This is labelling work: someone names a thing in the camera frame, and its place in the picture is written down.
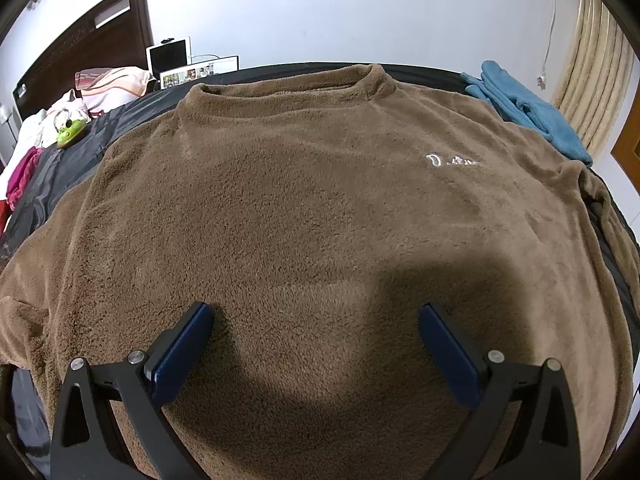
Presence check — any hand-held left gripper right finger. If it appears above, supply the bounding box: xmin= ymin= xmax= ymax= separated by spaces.
xmin=417 ymin=302 xmax=583 ymax=480

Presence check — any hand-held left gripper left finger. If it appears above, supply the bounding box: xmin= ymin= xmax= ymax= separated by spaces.
xmin=50 ymin=301 xmax=217 ymax=480

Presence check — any brown fleece sweater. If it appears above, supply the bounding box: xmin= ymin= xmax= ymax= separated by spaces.
xmin=0 ymin=62 xmax=638 ymax=480

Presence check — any black bed cover sheet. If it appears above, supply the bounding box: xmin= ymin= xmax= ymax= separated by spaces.
xmin=0 ymin=62 xmax=640 ymax=480

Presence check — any pinkish red garment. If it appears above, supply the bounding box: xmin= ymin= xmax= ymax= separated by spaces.
xmin=6 ymin=146 xmax=42 ymax=208

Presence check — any green plastic toy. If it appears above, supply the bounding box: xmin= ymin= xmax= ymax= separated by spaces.
xmin=52 ymin=107 xmax=88 ymax=149

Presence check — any blue fleece garment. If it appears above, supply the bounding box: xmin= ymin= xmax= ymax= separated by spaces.
xmin=461 ymin=60 xmax=594 ymax=168

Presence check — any white floral quilt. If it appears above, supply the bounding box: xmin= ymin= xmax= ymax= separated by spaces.
xmin=20 ymin=89 xmax=91 ymax=147

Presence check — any wooden furniture panel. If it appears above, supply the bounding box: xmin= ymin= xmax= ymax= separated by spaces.
xmin=612 ymin=115 xmax=640 ymax=181

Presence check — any white table lamp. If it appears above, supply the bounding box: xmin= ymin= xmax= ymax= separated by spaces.
xmin=0 ymin=105 xmax=16 ymax=148

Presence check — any white tablet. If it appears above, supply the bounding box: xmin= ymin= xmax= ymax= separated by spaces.
xmin=146 ymin=36 xmax=193 ymax=78

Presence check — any beige curtain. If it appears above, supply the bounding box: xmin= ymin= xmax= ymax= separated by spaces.
xmin=550 ymin=0 xmax=640 ymax=161

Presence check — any dark wooden headboard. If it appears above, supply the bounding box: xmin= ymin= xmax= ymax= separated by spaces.
xmin=12 ymin=0 xmax=156 ymax=121

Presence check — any photo collage frame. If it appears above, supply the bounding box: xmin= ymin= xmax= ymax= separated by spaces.
xmin=160 ymin=55 xmax=241 ymax=88

